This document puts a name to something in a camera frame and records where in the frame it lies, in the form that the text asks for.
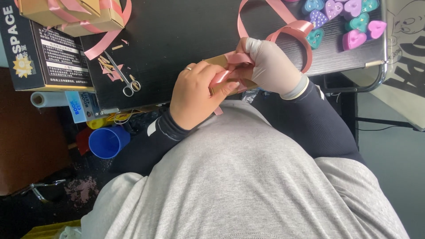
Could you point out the heap of ribbon and paper scraps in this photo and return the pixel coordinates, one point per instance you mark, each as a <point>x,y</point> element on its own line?
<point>111,71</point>

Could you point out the black printed carton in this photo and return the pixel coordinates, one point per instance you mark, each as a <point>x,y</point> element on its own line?
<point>49,56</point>

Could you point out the white tote bag black print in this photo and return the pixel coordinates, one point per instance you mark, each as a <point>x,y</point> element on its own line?
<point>408,49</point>

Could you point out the person's right fingers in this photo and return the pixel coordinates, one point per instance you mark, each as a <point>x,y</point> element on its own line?
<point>254,48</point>

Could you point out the blue plastic cup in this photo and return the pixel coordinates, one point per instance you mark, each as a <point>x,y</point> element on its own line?
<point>106,142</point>

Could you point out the clear plastic wrapper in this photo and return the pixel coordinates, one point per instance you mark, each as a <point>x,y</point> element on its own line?
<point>249,95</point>

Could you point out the small kraft gift box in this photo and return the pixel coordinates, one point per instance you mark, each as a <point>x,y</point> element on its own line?
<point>217,61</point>

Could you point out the person's left hand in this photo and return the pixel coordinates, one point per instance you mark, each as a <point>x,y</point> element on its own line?
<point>191,99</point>

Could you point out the red plastic container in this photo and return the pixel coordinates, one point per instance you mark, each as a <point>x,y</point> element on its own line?
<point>83,141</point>

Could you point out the silver scissors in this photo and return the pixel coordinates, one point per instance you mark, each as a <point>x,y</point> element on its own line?
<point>123,78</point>

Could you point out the group of heart-shaped candles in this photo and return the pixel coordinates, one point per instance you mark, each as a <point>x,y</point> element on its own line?
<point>352,20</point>

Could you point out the pink ribbon on kraft boxes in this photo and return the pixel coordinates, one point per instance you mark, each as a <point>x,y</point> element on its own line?
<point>103,43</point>

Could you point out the long pink satin ribbon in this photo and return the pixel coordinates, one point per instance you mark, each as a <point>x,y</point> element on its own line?
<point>292,26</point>

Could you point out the brown chair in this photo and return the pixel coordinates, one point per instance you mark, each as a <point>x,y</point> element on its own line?
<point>30,132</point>

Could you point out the grey sweatshirt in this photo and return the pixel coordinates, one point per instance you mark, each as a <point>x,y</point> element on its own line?
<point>232,182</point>

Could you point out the kraft box tied with ribbon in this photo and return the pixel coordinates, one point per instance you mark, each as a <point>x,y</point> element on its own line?
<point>36,8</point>
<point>106,21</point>

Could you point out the yellow crate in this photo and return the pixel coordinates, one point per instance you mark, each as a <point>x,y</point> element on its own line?
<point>49,230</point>

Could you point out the yellow plastic item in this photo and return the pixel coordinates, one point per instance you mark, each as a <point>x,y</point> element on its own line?
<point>96,123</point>

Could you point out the roll of clear film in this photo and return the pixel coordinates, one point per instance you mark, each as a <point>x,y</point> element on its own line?
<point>49,99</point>

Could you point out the person's right hand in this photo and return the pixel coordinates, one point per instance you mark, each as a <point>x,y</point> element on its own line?
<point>275,69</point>

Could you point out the pink crumbs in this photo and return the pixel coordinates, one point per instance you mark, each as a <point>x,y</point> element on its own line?
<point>81,190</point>

